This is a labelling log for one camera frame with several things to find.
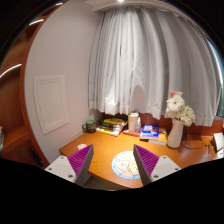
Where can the white sheer curtain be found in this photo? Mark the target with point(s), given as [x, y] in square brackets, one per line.
[141, 54]

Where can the clear small bottle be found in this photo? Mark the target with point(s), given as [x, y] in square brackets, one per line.
[138, 125]

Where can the orange book under blue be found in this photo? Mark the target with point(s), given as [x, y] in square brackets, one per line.
[162, 138]

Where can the small pink round object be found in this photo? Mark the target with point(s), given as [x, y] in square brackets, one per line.
[81, 146]

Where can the round cartoon mouse pad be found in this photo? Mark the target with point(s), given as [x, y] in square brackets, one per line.
[125, 166]

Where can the stack of yellow books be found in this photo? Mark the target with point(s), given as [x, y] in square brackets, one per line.
[111, 126]

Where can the white and pink flowers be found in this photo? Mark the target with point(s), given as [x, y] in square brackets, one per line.
[178, 110]

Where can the white ceramic vase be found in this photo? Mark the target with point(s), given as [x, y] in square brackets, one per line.
[175, 135]

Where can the white tissue canister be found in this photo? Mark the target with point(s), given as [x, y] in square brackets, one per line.
[132, 119]

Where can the white wall access panel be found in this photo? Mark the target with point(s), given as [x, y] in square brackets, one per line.
[50, 102]

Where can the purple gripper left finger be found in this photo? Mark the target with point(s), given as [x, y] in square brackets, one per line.
[74, 168]

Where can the dark green mug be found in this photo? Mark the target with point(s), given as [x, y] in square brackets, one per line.
[89, 126]

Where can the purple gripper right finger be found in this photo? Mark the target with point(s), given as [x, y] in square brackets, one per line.
[152, 167]

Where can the wooden shelf unit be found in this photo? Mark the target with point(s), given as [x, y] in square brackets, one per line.
[17, 141]

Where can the red flat book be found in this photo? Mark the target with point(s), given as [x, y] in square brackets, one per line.
[131, 133]

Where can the white device at right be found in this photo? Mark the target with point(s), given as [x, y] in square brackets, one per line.
[218, 141]

